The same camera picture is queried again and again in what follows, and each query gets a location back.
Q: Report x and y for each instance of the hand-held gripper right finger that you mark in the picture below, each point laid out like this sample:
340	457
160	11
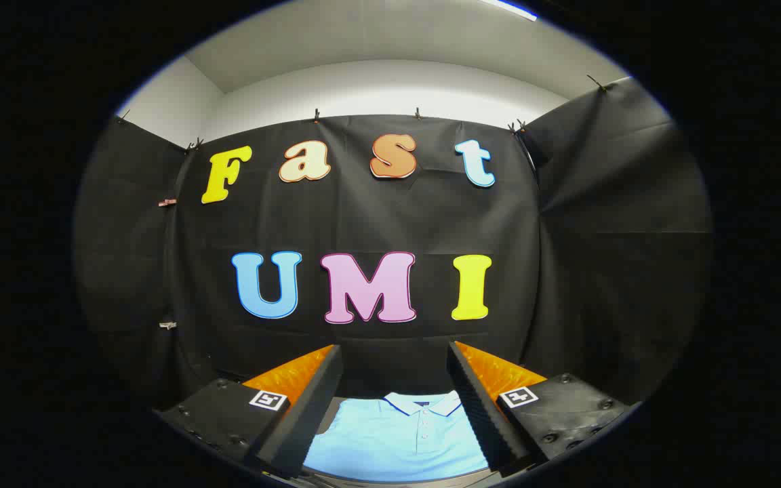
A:
482	407

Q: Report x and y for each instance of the row of black cloth clips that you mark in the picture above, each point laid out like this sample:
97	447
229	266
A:
316	115

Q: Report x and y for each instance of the black backdrop cloth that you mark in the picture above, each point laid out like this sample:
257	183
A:
363	217

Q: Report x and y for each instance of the light blue polo shirt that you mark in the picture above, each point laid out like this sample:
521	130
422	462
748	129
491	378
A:
390	440

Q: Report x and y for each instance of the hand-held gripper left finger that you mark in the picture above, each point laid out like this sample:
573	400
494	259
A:
309	407

